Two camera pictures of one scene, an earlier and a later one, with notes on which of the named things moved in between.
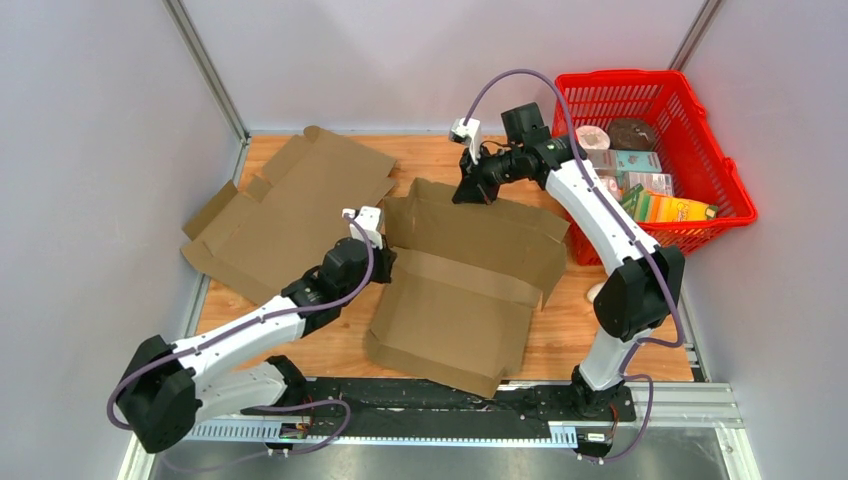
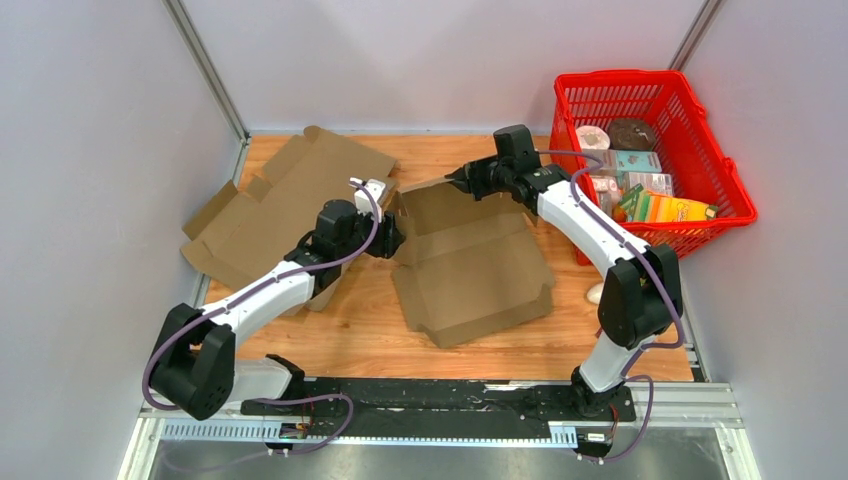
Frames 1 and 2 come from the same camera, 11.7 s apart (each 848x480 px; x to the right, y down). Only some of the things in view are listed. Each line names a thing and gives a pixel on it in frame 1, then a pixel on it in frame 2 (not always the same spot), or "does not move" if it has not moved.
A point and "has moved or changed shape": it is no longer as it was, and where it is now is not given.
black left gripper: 385,257 -> 388,237
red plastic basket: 667,102 does not move
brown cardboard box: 457,298 has moved or changed shape
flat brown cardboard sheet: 272,234 does not move
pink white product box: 617,184 does not move
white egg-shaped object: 593,291 does not move
